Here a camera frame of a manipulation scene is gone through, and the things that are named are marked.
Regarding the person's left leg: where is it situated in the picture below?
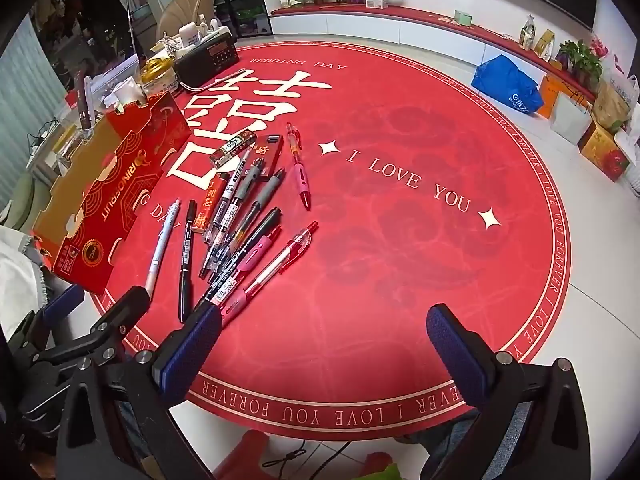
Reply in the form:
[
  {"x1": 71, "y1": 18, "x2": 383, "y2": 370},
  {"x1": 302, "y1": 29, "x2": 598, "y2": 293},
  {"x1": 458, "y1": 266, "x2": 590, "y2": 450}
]
[{"x1": 117, "y1": 395, "x2": 156, "y2": 466}]

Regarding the black charger cable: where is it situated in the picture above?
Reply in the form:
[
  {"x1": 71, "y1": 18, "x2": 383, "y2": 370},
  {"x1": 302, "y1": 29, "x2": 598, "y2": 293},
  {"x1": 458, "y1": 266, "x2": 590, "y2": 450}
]
[{"x1": 27, "y1": 119, "x2": 61, "y2": 153}]

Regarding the blue shopping bag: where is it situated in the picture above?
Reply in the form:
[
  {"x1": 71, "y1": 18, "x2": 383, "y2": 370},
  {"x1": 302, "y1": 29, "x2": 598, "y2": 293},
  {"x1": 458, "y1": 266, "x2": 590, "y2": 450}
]
[{"x1": 471, "y1": 55, "x2": 545, "y2": 117}]

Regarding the clear snack bag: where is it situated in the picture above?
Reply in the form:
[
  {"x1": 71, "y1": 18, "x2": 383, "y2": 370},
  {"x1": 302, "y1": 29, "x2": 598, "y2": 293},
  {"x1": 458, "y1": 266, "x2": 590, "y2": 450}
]
[{"x1": 519, "y1": 15, "x2": 537, "y2": 50}]

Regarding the black radio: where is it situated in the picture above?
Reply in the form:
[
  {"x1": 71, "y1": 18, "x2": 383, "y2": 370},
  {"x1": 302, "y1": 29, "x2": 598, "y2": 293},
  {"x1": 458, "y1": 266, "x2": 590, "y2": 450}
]
[{"x1": 172, "y1": 39, "x2": 240, "y2": 92}]

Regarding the white power strip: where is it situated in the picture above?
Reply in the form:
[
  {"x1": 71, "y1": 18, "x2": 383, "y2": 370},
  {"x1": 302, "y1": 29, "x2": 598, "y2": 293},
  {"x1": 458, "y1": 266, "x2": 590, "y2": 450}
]
[{"x1": 200, "y1": 17, "x2": 233, "y2": 46}]

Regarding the orange paper bag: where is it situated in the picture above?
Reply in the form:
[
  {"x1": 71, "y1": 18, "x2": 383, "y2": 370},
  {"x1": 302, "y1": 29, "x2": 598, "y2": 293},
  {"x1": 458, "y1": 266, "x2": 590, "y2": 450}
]
[{"x1": 537, "y1": 75, "x2": 583, "y2": 118}]

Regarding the small patterned box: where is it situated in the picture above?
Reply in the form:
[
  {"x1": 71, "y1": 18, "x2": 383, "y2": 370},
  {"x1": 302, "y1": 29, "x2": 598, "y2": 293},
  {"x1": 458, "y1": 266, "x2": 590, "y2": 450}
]
[{"x1": 209, "y1": 129, "x2": 257, "y2": 168}]

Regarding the yellow red gift box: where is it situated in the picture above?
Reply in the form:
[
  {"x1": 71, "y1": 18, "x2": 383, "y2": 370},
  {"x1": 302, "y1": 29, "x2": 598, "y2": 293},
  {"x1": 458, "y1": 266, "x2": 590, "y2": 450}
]
[{"x1": 577, "y1": 125, "x2": 631, "y2": 181}]

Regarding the white cloth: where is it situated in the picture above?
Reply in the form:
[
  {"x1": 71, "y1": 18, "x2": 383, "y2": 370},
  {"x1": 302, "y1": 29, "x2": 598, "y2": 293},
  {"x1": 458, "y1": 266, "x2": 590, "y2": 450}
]
[{"x1": 0, "y1": 225, "x2": 48, "y2": 321}]

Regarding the red plastic stool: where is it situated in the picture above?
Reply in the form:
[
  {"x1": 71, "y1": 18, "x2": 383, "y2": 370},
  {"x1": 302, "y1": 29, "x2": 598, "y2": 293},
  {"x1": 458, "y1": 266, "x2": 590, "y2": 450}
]
[{"x1": 220, "y1": 430, "x2": 273, "y2": 480}]

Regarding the red cardboard box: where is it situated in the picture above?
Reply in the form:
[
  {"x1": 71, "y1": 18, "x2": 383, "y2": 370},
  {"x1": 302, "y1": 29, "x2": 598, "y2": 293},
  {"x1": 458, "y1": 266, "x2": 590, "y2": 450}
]
[{"x1": 31, "y1": 91, "x2": 193, "y2": 296}]

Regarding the kraft paper bag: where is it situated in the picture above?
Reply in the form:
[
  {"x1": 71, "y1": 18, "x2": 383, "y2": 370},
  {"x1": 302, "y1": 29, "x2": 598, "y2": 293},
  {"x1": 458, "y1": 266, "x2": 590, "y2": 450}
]
[{"x1": 592, "y1": 80, "x2": 633, "y2": 131}]

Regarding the leafy potted plant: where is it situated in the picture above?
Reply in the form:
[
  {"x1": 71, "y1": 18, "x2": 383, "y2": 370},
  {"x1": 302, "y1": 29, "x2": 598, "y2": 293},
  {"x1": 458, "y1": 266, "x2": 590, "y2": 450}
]
[{"x1": 557, "y1": 40, "x2": 603, "y2": 86}]

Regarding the person's leg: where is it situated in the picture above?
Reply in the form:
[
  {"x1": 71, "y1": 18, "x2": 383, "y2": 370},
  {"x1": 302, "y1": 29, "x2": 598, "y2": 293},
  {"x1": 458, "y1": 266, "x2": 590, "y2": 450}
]
[
  {"x1": 117, "y1": 395, "x2": 156, "y2": 466},
  {"x1": 395, "y1": 405, "x2": 536, "y2": 480}
]

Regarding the red stick gold print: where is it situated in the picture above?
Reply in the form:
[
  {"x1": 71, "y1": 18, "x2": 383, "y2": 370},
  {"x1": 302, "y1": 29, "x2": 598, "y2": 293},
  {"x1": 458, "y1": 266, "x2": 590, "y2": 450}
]
[{"x1": 194, "y1": 172, "x2": 231, "y2": 233}]

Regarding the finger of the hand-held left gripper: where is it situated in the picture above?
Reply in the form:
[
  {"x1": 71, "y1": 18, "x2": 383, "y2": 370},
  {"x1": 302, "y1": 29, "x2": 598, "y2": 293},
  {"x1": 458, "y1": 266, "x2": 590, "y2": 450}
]
[
  {"x1": 10, "y1": 284, "x2": 86, "y2": 346},
  {"x1": 35, "y1": 286, "x2": 151, "y2": 371}
]

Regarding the low glass table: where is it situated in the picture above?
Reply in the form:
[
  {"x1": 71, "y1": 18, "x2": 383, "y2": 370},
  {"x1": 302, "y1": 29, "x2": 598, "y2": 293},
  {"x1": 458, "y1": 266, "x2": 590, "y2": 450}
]
[{"x1": 25, "y1": 35, "x2": 241, "y2": 171}]

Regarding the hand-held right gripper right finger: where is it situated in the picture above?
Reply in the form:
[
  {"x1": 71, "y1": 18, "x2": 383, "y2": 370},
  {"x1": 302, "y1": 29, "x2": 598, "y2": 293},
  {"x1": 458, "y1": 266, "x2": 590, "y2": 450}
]
[{"x1": 420, "y1": 304, "x2": 593, "y2": 480}]

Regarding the white low cabinet red top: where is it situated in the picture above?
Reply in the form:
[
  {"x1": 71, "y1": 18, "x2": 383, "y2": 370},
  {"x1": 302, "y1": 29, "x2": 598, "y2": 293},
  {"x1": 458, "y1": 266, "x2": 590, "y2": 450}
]
[{"x1": 269, "y1": 4, "x2": 598, "y2": 103}]

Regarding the grey curtain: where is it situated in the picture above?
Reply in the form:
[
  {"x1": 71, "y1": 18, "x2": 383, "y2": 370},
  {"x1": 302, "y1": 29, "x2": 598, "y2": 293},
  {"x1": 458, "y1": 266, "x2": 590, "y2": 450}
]
[{"x1": 0, "y1": 15, "x2": 56, "y2": 161}]

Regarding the gold lid jar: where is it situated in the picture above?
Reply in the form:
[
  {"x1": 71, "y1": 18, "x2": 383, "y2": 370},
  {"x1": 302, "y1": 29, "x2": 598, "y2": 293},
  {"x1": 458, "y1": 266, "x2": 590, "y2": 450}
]
[{"x1": 139, "y1": 57, "x2": 176, "y2": 86}]

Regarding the thin black marker pen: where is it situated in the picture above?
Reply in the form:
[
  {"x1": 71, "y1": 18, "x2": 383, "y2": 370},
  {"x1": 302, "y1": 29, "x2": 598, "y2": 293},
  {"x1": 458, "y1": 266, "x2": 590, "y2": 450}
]
[{"x1": 178, "y1": 200, "x2": 198, "y2": 323}]

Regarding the red transparent pen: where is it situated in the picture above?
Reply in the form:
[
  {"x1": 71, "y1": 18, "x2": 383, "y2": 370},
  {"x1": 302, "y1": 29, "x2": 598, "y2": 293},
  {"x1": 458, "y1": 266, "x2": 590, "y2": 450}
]
[{"x1": 219, "y1": 221, "x2": 320, "y2": 325}]

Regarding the red refill box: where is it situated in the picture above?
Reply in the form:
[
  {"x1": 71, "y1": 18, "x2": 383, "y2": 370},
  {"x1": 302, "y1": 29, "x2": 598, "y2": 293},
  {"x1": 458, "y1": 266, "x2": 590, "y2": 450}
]
[{"x1": 250, "y1": 132, "x2": 284, "y2": 181}]

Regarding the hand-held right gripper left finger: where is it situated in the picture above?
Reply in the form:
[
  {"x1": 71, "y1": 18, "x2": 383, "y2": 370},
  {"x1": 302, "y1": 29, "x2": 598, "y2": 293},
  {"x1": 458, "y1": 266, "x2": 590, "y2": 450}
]
[{"x1": 56, "y1": 305, "x2": 223, "y2": 480}]

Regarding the round red printed mat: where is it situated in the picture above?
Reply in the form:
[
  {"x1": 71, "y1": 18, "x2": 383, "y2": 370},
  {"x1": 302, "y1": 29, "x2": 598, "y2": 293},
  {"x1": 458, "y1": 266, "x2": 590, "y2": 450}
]
[{"x1": 90, "y1": 40, "x2": 572, "y2": 440}]

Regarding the green cushion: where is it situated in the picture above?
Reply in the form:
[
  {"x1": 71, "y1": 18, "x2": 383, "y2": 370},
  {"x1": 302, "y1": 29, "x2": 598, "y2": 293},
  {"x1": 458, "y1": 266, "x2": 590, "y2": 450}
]
[{"x1": 0, "y1": 172, "x2": 51, "y2": 233}]

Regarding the small yellow box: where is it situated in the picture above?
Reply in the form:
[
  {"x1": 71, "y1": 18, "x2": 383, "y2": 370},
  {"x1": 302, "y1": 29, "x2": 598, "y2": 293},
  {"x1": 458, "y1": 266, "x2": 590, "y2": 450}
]
[{"x1": 534, "y1": 30, "x2": 558, "y2": 58}]

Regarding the green red package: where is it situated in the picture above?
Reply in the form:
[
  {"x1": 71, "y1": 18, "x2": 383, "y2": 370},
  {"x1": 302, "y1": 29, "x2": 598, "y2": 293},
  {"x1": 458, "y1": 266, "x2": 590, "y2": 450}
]
[{"x1": 357, "y1": 452, "x2": 406, "y2": 480}]

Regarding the yellow lid jar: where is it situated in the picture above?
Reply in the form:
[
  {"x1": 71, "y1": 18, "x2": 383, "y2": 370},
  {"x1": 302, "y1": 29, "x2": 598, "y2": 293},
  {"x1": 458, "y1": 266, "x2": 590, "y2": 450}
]
[{"x1": 50, "y1": 125, "x2": 83, "y2": 166}]

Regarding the dark red tall box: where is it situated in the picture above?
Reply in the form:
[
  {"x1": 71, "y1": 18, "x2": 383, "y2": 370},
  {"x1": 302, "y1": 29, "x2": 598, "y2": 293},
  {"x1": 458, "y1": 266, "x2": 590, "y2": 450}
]
[{"x1": 77, "y1": 76, "x2": 95, "y2": 133}]

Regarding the white paper cup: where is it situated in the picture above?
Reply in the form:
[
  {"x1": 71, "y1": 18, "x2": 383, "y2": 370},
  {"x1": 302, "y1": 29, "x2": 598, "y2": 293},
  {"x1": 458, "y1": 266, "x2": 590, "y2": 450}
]
[{"x1": 107, "y1": 79, "x2": 146, "y2": 108}]

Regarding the white paper bag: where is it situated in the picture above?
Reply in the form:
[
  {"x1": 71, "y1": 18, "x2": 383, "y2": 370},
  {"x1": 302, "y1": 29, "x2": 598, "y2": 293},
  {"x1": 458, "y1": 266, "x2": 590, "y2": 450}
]
[{"x1": 550, "y1": 92, "x2": 596, "y2": 146}]

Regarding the person's right leg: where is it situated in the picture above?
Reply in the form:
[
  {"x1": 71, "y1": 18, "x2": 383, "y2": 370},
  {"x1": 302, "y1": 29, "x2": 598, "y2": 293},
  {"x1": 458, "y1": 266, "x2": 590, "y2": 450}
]
[{"x1": 395, "y1": 405, "x2": 536, "y2": 480}]

